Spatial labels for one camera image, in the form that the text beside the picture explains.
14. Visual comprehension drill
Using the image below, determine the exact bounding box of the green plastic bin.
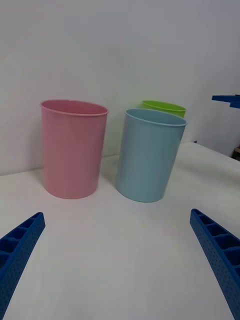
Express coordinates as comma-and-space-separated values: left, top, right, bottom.
141, 99, 187, 120

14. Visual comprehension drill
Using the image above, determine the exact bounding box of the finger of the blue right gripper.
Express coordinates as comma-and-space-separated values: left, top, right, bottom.
211, 93, 240, 109

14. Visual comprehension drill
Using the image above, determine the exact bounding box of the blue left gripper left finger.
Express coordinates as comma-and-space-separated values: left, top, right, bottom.
0, 211, 47, 320

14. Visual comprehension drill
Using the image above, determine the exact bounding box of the pink plastic bin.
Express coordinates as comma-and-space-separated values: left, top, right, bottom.
39, 99, 110, 200

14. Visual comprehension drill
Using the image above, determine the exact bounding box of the pale blue plastic bin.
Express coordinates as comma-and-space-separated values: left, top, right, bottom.
115, 108, 189, 204

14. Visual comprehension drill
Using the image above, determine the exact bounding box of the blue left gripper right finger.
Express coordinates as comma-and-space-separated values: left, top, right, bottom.
189, 208, 240, 320

